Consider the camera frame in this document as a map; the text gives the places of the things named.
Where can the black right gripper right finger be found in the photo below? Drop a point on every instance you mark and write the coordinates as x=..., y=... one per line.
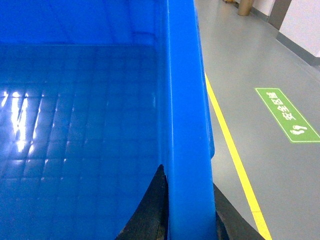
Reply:
x=229, y=222

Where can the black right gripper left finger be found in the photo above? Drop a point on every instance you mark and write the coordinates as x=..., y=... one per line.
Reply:
x=150, y=221

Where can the large blue plastic crate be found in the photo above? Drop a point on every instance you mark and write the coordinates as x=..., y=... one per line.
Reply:
x=95, y=95

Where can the green floor safety sign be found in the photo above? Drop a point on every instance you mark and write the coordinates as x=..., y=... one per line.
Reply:
x=294, y=125

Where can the brass cylindrical plant pot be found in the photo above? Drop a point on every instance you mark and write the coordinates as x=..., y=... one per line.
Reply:
x=245, y=7

